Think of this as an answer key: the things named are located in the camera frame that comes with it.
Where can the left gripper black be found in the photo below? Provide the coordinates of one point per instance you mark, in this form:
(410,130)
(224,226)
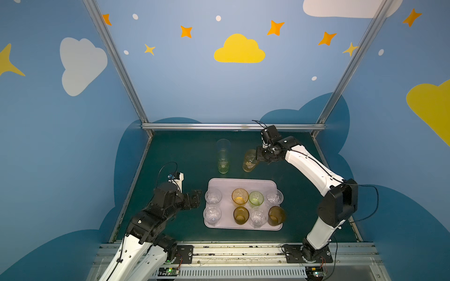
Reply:
(191,200)

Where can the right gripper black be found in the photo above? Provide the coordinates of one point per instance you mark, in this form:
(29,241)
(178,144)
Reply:
(261,154)

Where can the clear faceted glass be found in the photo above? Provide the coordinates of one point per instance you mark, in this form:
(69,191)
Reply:
(212,215)
(258,217)
(213,196)
(274,197)

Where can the tall orange glass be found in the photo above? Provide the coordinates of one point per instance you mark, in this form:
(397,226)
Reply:
(250,160)

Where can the orange short glass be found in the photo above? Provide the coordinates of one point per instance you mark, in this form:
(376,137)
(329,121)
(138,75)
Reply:
(240,196)

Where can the dark amber textured glass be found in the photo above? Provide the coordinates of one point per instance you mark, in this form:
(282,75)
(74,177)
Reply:
(276,216)
(241,215)

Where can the small green glass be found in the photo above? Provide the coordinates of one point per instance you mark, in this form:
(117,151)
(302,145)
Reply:
(256,198)

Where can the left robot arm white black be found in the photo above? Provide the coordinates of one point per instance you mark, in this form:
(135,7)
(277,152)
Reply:
(144,248)

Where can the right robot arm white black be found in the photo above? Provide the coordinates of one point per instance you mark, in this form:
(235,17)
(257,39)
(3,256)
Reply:
(340,196)

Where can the pink rectangular tray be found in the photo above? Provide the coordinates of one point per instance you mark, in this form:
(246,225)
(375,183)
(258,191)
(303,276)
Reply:
(227,206)

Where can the tall green glass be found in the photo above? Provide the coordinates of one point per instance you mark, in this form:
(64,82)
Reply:
(223,164)

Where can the tall clear bluish glass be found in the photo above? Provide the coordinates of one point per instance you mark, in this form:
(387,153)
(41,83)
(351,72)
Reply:
(223,149)

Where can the left controller board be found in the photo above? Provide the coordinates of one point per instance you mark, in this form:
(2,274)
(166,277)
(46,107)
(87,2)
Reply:
(168,272)

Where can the controller board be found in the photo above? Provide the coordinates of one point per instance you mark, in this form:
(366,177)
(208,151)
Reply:
(314,274)
(168,272)

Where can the right controller board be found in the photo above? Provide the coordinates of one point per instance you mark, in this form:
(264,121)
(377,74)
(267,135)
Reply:
(314,274)

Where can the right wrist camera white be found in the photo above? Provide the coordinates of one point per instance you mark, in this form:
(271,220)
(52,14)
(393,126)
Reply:
(270,135)

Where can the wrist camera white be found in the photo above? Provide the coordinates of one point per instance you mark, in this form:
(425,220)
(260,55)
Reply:
(270,135)
(177,179)

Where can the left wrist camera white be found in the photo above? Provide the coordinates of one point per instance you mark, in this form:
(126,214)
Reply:
(177,179)

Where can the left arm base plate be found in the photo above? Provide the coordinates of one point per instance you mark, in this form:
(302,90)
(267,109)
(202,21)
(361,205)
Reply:
(182,254)

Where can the aluminium frame back bar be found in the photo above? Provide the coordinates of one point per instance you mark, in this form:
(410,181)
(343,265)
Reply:
(229,127)

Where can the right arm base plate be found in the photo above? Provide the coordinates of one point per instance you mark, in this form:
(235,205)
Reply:
(299,254)

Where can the aluminium frame right post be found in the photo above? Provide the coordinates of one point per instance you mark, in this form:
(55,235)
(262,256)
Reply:
(364,45)

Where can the aluminium frame post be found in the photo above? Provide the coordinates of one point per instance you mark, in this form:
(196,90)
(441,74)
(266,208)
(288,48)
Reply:
(98,20)
(364,45)

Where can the aluminium frame left post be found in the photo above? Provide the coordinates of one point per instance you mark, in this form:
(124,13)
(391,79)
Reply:
(98,20)

